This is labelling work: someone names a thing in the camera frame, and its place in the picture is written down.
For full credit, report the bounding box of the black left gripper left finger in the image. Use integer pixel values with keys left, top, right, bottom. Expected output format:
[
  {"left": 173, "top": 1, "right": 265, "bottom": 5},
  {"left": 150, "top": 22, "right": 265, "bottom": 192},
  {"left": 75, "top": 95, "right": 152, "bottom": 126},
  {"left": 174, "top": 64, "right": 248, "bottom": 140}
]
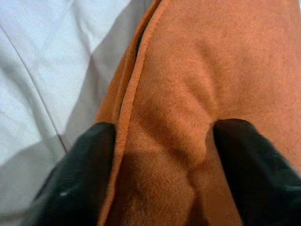
[{"left": 22, "top": 121, "right": 117, "bottom": 226}]

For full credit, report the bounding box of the orange fleece cloth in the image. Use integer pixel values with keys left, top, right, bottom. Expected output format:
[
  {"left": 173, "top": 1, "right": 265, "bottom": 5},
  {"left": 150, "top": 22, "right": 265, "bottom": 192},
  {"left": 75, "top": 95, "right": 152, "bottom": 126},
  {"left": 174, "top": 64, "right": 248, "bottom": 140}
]
[{"left": 95, "top": 0, "right": 301, "bottom": 226}]

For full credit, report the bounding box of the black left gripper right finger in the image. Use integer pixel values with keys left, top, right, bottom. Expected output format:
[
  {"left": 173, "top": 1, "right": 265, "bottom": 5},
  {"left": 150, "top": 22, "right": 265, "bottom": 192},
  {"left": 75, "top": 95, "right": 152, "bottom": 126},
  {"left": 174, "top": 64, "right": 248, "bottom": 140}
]
[{"left": 212, "top": 118, "right": 301, "bottom": 226}]

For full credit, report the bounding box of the grey bed sheet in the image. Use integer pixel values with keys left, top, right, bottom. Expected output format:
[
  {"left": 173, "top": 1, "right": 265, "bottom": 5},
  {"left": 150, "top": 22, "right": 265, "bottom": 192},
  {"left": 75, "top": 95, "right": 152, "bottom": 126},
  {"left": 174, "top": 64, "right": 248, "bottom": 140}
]
[{"left": 0, "top": 0, "right": 156, "bottom": 226}]

